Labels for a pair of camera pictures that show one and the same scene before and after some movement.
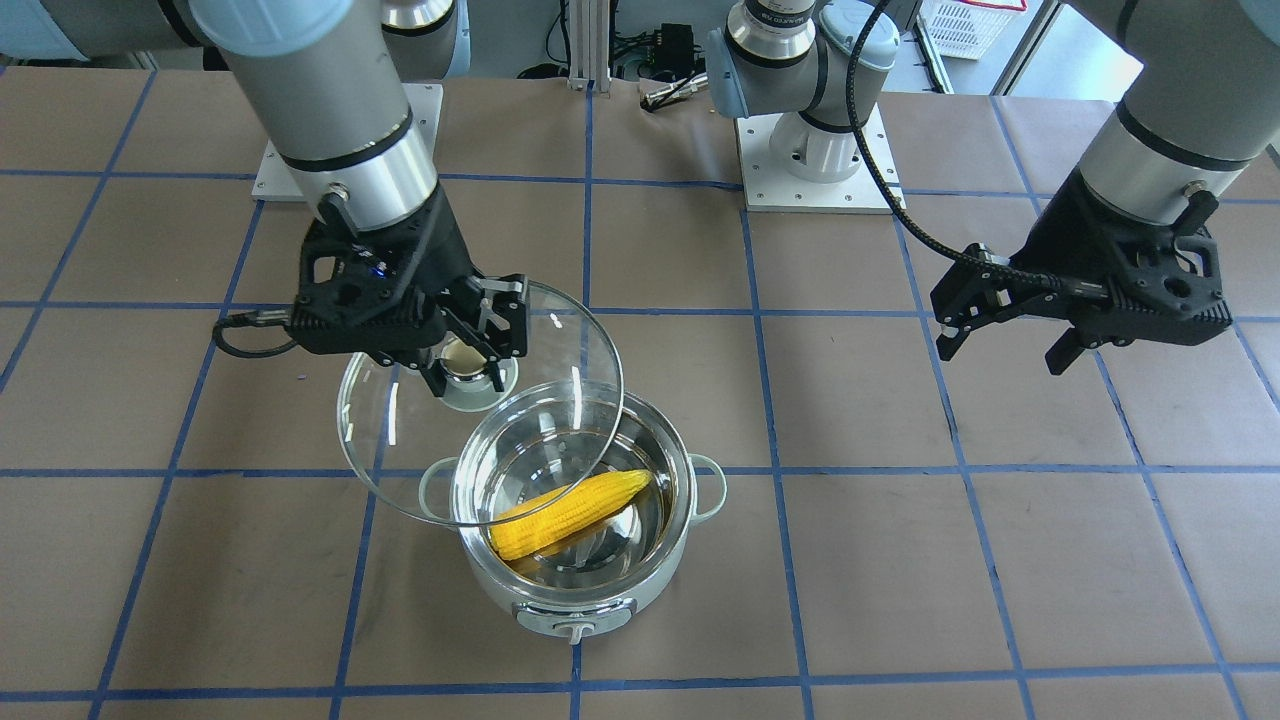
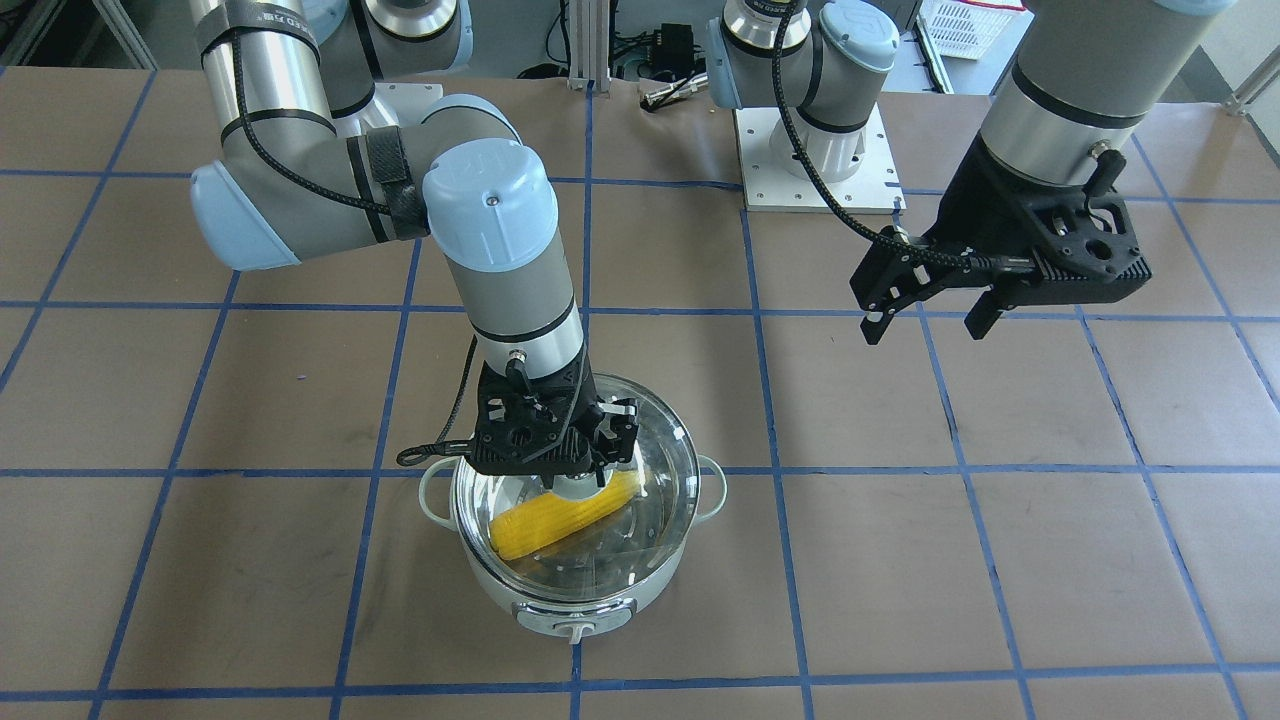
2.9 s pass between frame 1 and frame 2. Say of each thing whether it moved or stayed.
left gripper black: moved
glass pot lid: moved
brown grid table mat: stayed
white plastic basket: stayed
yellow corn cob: stayed
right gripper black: moved
